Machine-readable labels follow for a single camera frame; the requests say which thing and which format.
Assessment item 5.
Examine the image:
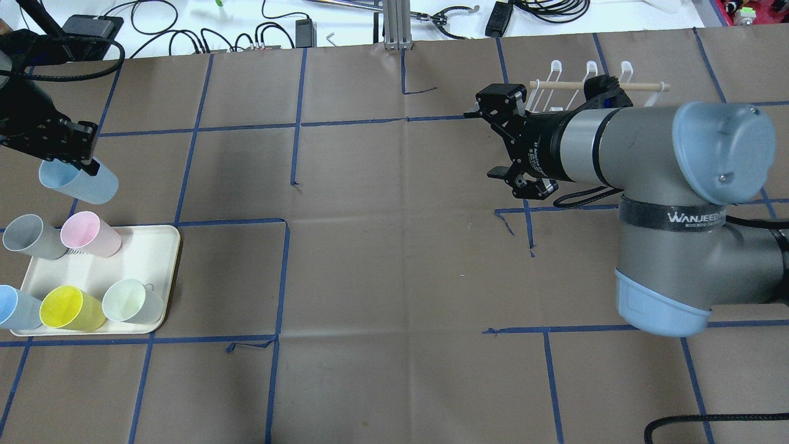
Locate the metal claw tool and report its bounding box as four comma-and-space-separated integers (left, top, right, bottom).
409, 5, 480, 40

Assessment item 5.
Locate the black device box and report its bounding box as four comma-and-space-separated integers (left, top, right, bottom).
62, 15, 125, 62

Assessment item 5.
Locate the light blue plastic cup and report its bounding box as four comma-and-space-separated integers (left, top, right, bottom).
38, 160, 119, 205

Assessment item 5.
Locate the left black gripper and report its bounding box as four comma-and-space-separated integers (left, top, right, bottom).
1, 77, 100, 176

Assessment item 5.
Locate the pink plastic cup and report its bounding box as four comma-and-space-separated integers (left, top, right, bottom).
60, 211, 122, 258

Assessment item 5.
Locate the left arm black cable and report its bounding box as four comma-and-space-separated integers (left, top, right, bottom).
0, 34, 126, 82

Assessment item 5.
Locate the yellow plastic cup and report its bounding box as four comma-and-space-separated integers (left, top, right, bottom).
39, 285, 107, 332

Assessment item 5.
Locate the white wire cup rack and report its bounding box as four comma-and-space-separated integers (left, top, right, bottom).
524, 60, 672, 113

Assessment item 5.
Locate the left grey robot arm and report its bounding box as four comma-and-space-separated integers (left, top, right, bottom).
1, 74, 100, 175

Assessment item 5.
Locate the black power brick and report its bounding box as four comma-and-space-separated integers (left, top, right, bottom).
484, 1, 513, 38

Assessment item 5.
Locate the cream plastic tray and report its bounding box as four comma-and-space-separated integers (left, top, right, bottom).
20, 225, 181, 303

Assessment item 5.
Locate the black power adapter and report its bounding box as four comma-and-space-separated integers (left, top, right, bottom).
294, 18, 317, 48

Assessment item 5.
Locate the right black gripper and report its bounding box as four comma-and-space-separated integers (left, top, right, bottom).
463, 74, 633, 200

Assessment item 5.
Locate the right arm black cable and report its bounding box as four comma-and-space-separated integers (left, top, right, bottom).
642, 413, 789, 444

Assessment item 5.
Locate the grey plastic cup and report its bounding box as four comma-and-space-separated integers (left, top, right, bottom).
2, 214, 68, 260

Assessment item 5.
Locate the pale green plastic cup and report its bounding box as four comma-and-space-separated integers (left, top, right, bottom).
102, 279, 165, 325

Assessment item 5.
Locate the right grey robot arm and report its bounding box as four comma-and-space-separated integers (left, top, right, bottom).
464, 75, 787, 337

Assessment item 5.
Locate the aluminium frame post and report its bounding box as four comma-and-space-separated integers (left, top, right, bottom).
382, 0, 412, 50

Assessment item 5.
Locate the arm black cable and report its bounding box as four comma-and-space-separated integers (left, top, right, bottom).
642, 413, 789, 444
0, 34, 126, 82

